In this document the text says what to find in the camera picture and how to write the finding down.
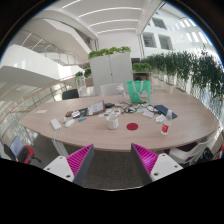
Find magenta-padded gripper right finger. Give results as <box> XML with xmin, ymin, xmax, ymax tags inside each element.
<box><xmin>130</xmin><ymin>143</ymin><xmax>184</xmax><ymax>186</ymax></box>

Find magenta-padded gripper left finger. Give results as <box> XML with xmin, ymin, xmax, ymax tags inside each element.
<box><xmin>43</xmin><ymin>143</ymin><xmax>95</xmax><ymax>188</ymax></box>

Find white plastic chair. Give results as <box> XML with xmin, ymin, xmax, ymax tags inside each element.
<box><xmin>168</xmin><ymin>134</ymin><xmax>218</xmax><ymax>166</ymax></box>

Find red chair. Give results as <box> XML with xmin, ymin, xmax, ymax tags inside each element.
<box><xmin>18</xmin><ymin>144</ymin><xmax>36</xmax><ymax>165</ymax></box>

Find white computer mouse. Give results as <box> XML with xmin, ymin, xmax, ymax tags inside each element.
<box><xmin>64</xmin><ymin>119</ymin><xmax>76</xmax><ymax>128</ymax></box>

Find open laptop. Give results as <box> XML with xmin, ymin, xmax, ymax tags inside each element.
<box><xmin>3</xmin><ymin>135</ymin><xmax>26</xmax><ymax>163</ymax></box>

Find clear plastic bag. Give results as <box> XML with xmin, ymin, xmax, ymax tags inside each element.
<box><xmin>155</xmin><ymin>114</ymin><xmax>167</xmax><ymax>124</ymax></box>

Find flat round red coaster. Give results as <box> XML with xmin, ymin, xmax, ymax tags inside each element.
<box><xmin>126</xmin><ymin>122</ymin><xmax>139</xmax><ymax>132</ymax></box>

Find white grid-pattern cup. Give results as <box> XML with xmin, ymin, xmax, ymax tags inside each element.
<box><xmin>105</xmin><ymin>114</ymin><xmax>120</xmax><ymax>130</ymax></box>

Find brown paper booklet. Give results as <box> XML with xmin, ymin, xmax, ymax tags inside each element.
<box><xmin>85</xmin><ymin>100</ymin><xmax>106</xmax><ymax>117</ymax></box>

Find black chair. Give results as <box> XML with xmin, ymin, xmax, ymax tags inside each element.
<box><xmin>61</xmin><ymin>88</ymin><xmax>80</xmax><ymax>101</ymax></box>

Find colourful sticker sheet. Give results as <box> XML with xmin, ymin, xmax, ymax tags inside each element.
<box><xmin>98</xmin><ymin>108</ymin><xmax>123</xmax><ymax>118</ymax></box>

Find green tote bag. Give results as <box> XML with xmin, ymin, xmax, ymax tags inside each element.
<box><xmin>126</xmin><ymin>79</ymin><xmax>152</xmax><ymax>104</ymax></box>

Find clear flask with white lid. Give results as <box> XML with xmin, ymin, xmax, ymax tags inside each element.
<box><xmin>116</xmin><ymin>84</ymin><xmax>126</xmax><ymax>104</ymax></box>

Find row of tall green plants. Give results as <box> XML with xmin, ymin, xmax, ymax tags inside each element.
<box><xmin>139</xmin><ymin>46</ymin><xmax>224</xmax><ymax>101</ymax></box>

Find wooden planter with plants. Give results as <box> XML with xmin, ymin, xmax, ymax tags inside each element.
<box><xmin>132</xmin><ymin>62</ymin><xmax>153</xmax><ymax>82</ymax></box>

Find white cabinet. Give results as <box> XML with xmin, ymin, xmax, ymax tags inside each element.
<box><xmin>89</xmin><ymin>52</ymin><xmax>134</xmax><ymax>97</ymax></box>

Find leafy green cabinet plants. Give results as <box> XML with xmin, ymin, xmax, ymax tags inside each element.
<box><xmin>87</xmin><ymin>45</ymin><xmax>132</xmax><ymax>60</ymax></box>

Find tangle of black cables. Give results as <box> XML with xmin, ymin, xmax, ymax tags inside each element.
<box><xmin>119</xmin><ymin>101</ymin><xmax>161</xmax><ymax>115</ymax></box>

